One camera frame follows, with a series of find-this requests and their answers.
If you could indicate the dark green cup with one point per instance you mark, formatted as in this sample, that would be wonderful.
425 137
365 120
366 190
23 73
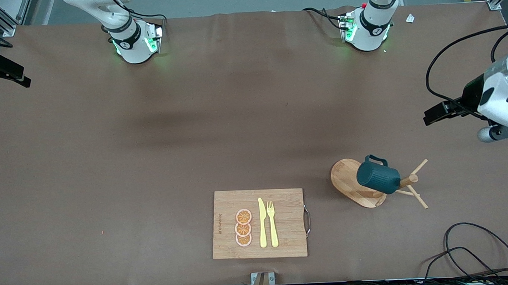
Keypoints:
377 177

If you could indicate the yellow plastic fork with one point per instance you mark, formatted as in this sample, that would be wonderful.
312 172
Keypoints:
273 231

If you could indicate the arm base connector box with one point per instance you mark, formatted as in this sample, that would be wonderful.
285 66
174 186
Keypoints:
157 35
346 25

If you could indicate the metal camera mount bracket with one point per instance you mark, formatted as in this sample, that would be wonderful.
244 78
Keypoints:
262 283

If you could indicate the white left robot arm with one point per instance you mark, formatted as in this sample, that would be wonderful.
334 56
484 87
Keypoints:
369 34

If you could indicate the yellow plastic knife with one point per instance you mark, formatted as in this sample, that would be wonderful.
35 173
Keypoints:
262 228

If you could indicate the brown table cover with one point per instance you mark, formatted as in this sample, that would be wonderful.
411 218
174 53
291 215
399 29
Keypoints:
153 185

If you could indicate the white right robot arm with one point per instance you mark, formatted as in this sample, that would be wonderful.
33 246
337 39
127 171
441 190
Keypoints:
134 49

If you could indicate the wooden cutting board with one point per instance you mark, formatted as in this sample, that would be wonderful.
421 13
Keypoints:
284 244

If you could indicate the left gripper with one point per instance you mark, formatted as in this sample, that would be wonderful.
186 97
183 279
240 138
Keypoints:
473 92

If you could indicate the wooden cup rack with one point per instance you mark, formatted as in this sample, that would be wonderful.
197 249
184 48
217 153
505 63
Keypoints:
343 181

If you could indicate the orange slice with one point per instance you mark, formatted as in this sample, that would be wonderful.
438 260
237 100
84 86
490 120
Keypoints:
244 216

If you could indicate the white paper scrap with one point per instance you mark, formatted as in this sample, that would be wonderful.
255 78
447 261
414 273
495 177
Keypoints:
410 18

